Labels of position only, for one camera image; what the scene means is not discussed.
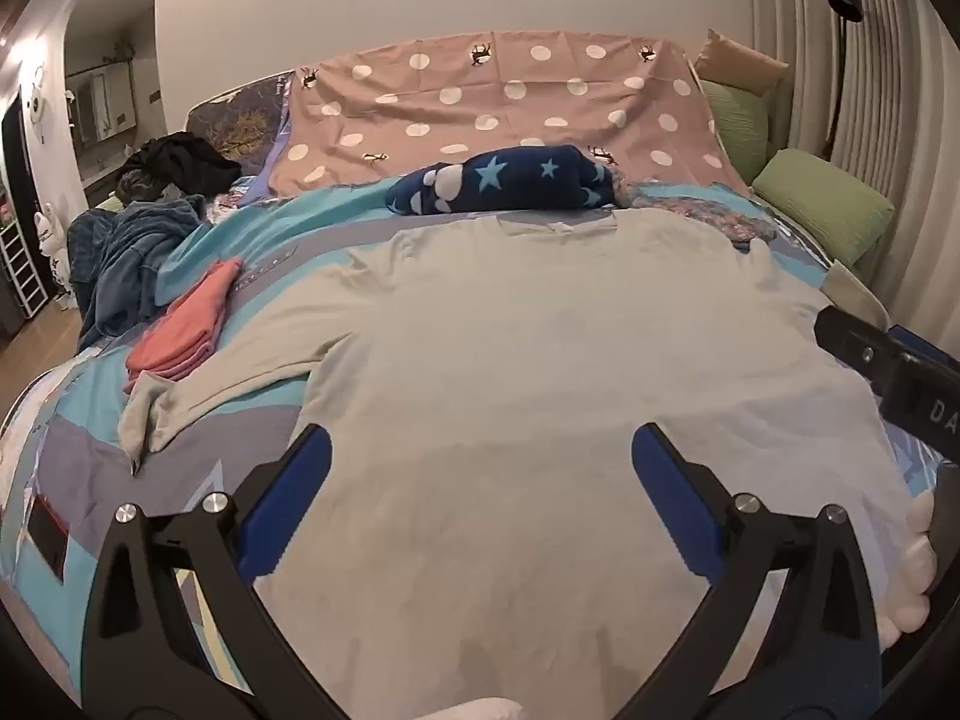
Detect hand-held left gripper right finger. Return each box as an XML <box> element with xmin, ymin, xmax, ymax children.
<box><xmin>631</xmin><ymin>422</ymin><xmax>882</xmax><ymax>720</ymax></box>

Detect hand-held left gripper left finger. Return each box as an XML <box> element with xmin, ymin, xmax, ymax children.
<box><xmin>82</xmin><ymin>424</ymin><xmax>353</xmax><ymax>720</ymax></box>

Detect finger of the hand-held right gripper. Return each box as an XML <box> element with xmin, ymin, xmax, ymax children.
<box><xmin>814</xmin><ymin>305</ymin><xmax>912</xmax><ymax>402</ymax></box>

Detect grey long-sleeve shirt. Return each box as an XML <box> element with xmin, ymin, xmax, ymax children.
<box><xmin>118</xmin><ymin>208</ymin><xmax>935</xmax><ymax>720</ymax></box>

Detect folded pink clothes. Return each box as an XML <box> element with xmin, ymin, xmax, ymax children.
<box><xmin>124</xmin><ymin>259</ymin><xmax>245</xmax><ymax>395</ymax></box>

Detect black clothes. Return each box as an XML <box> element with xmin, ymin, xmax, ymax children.
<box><xmin>120</xmin><ymin>131</ymin><xmax>242</xmax><ymax>200</ymax></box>

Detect person's right hand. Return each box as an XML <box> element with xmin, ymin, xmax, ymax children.
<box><xmin>879</xmin><ymin>491</ymin><xmax>938</xmax><ymax>635</ymax></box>

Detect green pillow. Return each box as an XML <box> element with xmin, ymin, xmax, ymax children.
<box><xmin>752</xmin><ymin>148</ymin><xmax>895</xmax><ymax>263</ymax></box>
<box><xmin>701</xmin><ymin>81</ymin><xmax>773</xmax><ymax>185</ymax></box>

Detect floral cloth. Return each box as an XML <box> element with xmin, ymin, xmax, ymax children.
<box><xmin>615</xmin><ymin>172</ymin><xmax>773</xmax><ymax>245</ymax></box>

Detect teal and grey bed blanket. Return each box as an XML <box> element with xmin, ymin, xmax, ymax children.
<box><xmin>0</xmin><ymin>184</ymin><xmax>935</xmax><ymax>698</ymax></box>

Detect beige curtain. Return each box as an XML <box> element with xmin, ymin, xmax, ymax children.
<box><xmin>750</xmin><ymin>0</ymin><xmax>960</xmax><ymax>331</ymax></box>

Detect crumpled blue blanket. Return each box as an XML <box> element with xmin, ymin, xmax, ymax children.
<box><xmin>67</xmin><ymin>193</ymin><xmax>211</xmax><ymax>353</ymax></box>

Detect tan pillow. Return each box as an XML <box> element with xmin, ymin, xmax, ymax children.
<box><xmin>694</xmin><ymin>30</ymin><xmax>790</xmax><ymax>95</ymax></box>

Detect black floor lamp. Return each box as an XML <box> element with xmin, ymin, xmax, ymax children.
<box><xmin>823</xmin><ymin>0</ymin><xmax>863</xmax><ymax>162</ymax></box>

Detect navy star print blanket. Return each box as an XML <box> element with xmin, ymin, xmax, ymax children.
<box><xmin>385</xmin><ymin>144</ymin><xmax>620</xmax><ymax>217</ymax></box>

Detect white rack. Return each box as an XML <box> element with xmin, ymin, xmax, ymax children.
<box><xmin>0</xmin><ymin>221</ymin><xmax>47</xmax><ymax>316</ymax></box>

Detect white figurine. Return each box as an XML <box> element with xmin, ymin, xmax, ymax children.
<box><xmin>34</xmin><ymin>202</ymin><xmax>72</xmax><ymax>312</ymax></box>

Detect purple tree print pillow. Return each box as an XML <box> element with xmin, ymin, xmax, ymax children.
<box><xmin>186</xmin><ymin>73</ymin><xmax>292</xmax><ymax>166</ymax></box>

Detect pink polka dot sheet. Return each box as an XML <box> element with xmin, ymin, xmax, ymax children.
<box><xmin>266</xmin><ymin>30</ymin><xmax>751</xmax><ymax>196</ymax></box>

